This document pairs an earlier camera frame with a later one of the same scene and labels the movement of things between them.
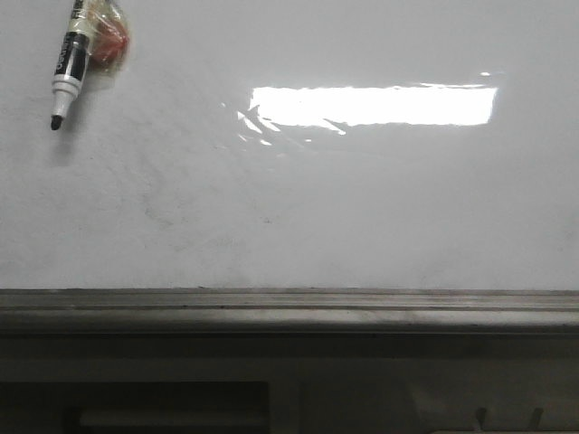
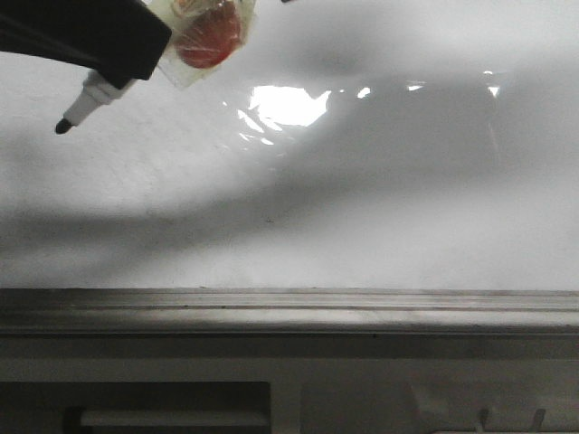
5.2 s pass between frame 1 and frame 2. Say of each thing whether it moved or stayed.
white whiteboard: stayed
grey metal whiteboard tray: stayed
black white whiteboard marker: moved
